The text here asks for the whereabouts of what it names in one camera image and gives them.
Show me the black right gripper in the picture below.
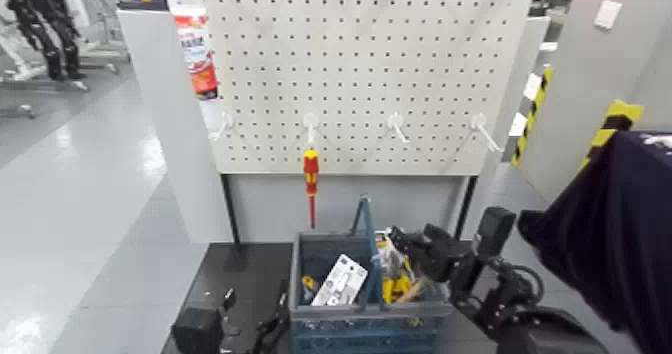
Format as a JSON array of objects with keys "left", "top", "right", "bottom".
[{"left": 389, "top": 222, "right": 478, "bottom": 299}]

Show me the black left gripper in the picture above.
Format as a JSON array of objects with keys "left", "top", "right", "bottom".
[{"left": 219, "top": 286, "right": 291, "bottom": 354}]

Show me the wooden handle hammer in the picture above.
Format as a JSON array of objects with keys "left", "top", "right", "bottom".
[{"left": 394, "top": 277, "right": 431, "bottom": 305}]

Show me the yellow tool in blister pack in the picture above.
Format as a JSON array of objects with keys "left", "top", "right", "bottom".
[{"left": 374, "top": 229, "right": 417, "bottom": 306}]

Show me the small yellow tool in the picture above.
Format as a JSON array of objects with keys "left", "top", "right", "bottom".
[{"left": 300, "top": 274, "right": 320, "bottom": 302}]

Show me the blue grey folding crate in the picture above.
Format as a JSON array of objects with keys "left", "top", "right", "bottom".
[{"left": 287, "top": 229, "right": 454, "bottom": 354}]

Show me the black pegboard stand leg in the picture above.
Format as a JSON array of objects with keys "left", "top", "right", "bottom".
[
  {"left": 452, "top": 175, "right": 480, "bottom": 242},
  {"left": 220, "top": 173, "right": 244, "bottom": 247}
]

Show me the grey panel below pegboard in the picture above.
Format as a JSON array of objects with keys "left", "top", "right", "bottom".
[{"left": 226, "top": 173, "right": 470, "bottom": 243}]

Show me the white packaged card black print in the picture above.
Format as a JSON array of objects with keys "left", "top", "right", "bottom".
[{"left": 311, "top": 253, "right": 369, "bottom": 308}]

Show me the white pegboard hook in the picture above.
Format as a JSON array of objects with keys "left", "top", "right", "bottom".
[
  {"left": 470, "top": 112, "right": 505, "bottom": 155},
  {"left": 302, "top": 111, "right": 320, "bottom": 148},
  {"left": 387, "top": 111, "right": 411, "bottom": 145},
  {"left": 208, "top": 110, "right": 235, "bottom": 143}
]

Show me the red yellow insulated screwdriver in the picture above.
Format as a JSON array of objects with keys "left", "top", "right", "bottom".
[{"left": 302, "top": 148, "right": 320, "bottom": 230}]

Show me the long yellow black hazard strip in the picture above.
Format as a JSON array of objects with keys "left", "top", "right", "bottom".
[{"left": 510, "top": 64, "right": 556, "bottom": 168}]

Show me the beige perforated pegboard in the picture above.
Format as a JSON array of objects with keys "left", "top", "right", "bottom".
[{"left": 188, "top": 0, "right": 536, "bottom": 178}]

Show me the white partition panel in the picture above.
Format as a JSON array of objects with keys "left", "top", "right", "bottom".
[{"left": 117, "top": 8, "right": 236, "bottom": 245}]

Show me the dark navy cloth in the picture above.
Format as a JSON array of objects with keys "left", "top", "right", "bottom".
[{"left": 516, "top": 130, "right": 672, "bottom": 354}]

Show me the short yellow black hazard strip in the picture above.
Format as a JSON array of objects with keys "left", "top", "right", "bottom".
[{"left": 577, "top": 99, "right": 645, "bottom": 171}]

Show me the black humanoid robot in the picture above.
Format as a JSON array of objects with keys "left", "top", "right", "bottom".
[{"left": 0, "top": 0, "right": 88, "bottom": 83}]

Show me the blue crate carry handle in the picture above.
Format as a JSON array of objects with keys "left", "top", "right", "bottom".
[{"left": 348, "top": 194, "right": 387, "bottom": 311}]

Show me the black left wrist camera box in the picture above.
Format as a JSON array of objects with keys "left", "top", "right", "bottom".
[{"left": 170, "top": 305, "right": 225, "bottom": 354}]

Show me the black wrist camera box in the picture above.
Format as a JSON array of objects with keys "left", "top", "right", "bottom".
[
  {"left": 170, "top": 305, "right": 225, "bottom": 354},
  {"left": 472, "top": 205, "right": 518, "bottom": 267}
]

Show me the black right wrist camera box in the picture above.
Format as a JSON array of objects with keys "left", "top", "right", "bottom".
[{"left": 472, "top": 205, "right": 518, "bottom": 267}]

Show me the white wall switch plate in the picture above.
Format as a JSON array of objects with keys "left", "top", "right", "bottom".
[{"left": 594, "top": 0, "right": 624, "bottom": 31}]

